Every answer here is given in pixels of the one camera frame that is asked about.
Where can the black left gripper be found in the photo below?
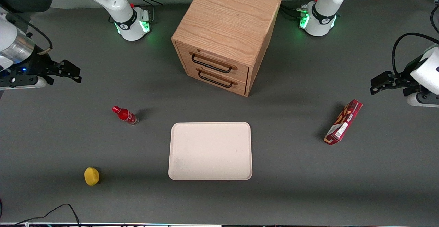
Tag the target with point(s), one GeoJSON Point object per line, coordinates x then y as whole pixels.
{"type": "Point", "coordinates": [406, 73]}

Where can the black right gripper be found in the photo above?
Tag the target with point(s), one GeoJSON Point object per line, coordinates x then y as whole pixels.
{"type": "Point", "coordinates": [35, 63]}

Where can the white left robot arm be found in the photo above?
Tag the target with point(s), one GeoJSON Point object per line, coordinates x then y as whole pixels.
{"type": "Point", "coordinates": [325, 11]}

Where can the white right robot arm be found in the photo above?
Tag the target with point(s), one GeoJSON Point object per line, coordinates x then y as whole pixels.
{"type": "Point", "coordinates": [113, 0]}

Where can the red coke bottle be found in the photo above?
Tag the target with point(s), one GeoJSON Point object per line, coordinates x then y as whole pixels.
{"type": "Point", "coordinates": [125, 115]}

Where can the cream plastic tray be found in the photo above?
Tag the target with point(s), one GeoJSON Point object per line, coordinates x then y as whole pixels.
{"type": "Point", "coordinates": [210, 151]}

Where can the red biscuit box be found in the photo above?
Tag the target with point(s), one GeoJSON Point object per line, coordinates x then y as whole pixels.
{"type": "Point", "coordinates": [344, 122]}

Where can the yellow lemon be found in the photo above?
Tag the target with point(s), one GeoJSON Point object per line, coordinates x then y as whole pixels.
{"type": "Point", "coordinates": [92, 176]}

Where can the wooden drawer front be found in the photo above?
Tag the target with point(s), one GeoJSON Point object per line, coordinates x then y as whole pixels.
{"type": "Point", "coordinates": [192, 73]}
{"type": "Point", "coordinates": [240, 70]}

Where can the wooden drawer cabinet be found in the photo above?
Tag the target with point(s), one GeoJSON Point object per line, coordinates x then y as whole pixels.
{"type": "Point", "coordinates": [226, 18]}

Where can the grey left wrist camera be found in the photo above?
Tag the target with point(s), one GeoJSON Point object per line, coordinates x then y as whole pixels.
{"type": "Point", "coordinates": [425, 100]}

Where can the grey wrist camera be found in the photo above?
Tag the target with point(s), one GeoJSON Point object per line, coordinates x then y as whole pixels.
{"type": "Point", "coordinates": [425, 100]}
{"type": "Point", "coordinates": [20, 83]}

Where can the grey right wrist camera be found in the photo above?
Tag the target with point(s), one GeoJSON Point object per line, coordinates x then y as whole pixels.
{"type": "Point", "coordinates": [20, 83]}

